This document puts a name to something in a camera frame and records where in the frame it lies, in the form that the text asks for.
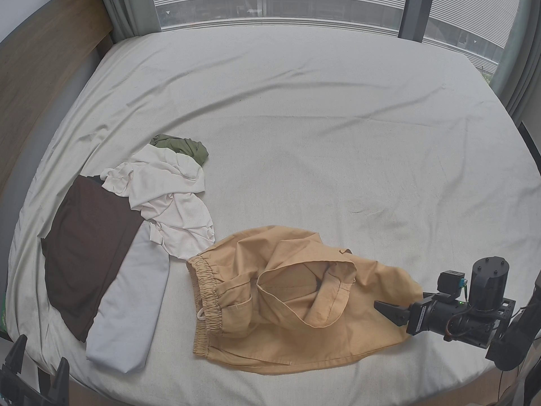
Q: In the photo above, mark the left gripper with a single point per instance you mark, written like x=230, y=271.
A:
x=12, y=391

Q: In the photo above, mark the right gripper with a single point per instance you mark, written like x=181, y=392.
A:
x=437, y=317

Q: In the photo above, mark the tan shorts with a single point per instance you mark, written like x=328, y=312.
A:
x=274, y=332

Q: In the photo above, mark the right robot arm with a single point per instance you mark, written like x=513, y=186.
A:
x=490, y=281

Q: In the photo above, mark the bed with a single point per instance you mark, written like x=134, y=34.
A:
x=317, y=121

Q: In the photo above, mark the pale grey garment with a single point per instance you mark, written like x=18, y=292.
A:
x=126, y=311

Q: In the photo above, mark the brown garment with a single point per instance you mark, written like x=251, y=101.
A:
x=84, y=248

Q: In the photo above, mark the black garment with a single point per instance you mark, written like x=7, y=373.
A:
x=95, y=179

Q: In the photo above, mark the cream white garment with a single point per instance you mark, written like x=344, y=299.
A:
x=177, y=214

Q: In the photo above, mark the green garment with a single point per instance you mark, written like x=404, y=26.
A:
x=181, y=146

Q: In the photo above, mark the grey-green curtain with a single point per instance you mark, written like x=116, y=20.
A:
x=126, y=6
x=524, y=57

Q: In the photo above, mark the window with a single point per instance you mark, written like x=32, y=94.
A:
x=418, y=6

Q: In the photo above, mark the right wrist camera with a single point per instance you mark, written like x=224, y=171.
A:
x=450, y=281

